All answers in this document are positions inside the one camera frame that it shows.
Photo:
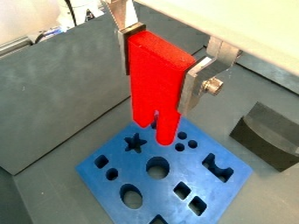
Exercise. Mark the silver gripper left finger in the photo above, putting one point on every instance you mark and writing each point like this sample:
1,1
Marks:
122,12

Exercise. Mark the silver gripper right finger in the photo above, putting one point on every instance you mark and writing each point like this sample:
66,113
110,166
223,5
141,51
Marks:
200,79

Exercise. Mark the red square-circle peg block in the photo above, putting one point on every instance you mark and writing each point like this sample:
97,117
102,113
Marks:
157,66

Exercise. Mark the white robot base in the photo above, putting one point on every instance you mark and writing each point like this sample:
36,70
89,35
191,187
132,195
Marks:
77,12

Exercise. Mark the dark grey foam block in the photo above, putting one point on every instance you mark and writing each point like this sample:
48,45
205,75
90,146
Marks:
269,135

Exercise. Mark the blue shape-sorting board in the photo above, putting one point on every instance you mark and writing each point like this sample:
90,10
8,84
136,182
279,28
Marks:
152,184

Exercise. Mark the aluminium frame rail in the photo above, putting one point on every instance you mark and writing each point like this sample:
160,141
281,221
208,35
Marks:
14,45

